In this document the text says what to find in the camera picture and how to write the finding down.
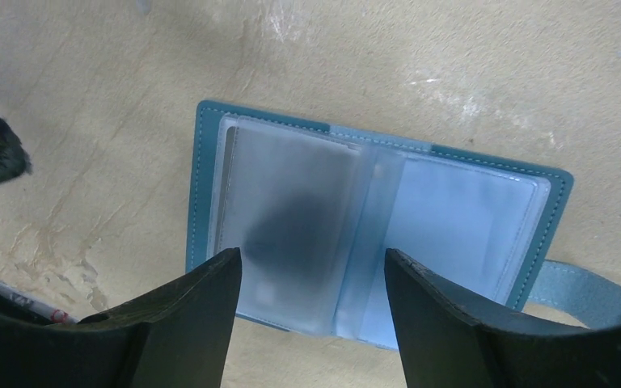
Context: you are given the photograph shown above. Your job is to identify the blue card holder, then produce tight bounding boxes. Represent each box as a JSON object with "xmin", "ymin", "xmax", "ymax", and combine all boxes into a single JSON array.
[{"xmin": 186, "ymin": 100, "xmax": 621, "ymax": 350}]

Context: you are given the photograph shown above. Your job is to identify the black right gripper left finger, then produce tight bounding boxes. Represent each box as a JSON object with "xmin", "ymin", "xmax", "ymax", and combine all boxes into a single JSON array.
[{"xmin": 0, "ymin": 248, "xmax": 242, "ymax": 387}]

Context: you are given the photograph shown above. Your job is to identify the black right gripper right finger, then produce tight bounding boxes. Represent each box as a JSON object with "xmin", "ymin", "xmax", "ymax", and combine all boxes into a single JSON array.
[{"xmin": 384, "ymin": 249, "xmax": 621, "ymax": 387}]

